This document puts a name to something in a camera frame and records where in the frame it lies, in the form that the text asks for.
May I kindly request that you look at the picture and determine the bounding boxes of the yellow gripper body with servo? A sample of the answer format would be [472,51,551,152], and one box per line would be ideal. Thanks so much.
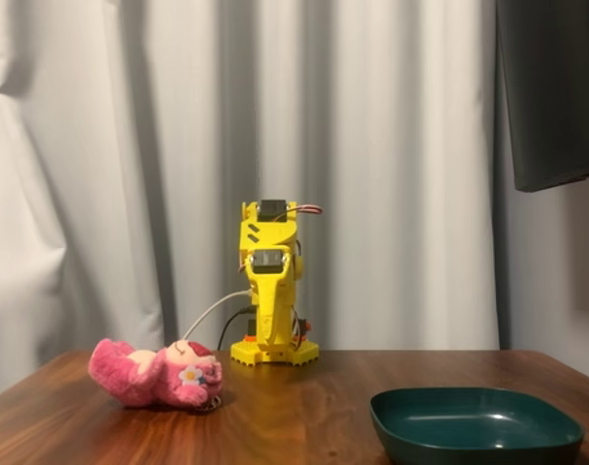
[241,240,301,280]

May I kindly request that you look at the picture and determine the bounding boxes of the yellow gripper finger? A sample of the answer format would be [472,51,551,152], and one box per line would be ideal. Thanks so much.
[275,274,297,341]
[248,273,291,347]

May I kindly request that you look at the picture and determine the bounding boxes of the pink plush strawberry bear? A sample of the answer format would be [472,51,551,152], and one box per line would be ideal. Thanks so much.
[87,338,225,415]

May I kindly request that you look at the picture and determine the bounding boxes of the yellow robot arm with base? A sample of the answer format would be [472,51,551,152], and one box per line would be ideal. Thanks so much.
[230,199,321,368]

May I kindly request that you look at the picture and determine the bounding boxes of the dark green plastic bin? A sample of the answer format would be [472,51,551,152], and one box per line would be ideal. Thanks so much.
[369,386,586,465]

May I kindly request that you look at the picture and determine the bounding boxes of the pale grey curtain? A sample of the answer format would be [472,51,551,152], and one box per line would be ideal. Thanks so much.
[0,0,514,406]

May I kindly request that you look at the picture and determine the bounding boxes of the black power cable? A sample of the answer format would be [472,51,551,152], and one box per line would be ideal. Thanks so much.
[216,304,256,352]

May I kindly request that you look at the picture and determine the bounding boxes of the white power cable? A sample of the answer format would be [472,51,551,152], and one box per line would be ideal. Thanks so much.
[181,289,253,341]

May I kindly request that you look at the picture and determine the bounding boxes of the red white servo wire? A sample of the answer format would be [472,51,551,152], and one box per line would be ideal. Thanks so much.
[288,203,325,220]

